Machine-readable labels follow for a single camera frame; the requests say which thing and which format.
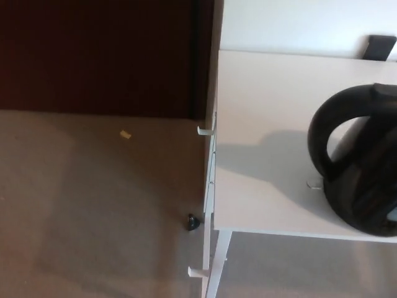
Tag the black electric kettle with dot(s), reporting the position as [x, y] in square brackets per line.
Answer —
[356, 186]

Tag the white table side hook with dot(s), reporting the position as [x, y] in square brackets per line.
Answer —
[197, 272]
[204, 131]

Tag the small black floor stopper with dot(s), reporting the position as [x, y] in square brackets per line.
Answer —
[192, 222]

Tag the yellow paper scrap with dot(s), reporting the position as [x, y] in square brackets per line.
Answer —
[125, 134]

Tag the dark brown wooden door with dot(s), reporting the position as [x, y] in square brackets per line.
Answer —
[93, 52]

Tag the white cabinet front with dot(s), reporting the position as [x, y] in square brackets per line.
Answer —
[279, 25]

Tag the black rectangular wall plate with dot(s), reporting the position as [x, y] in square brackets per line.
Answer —
[378, 46]

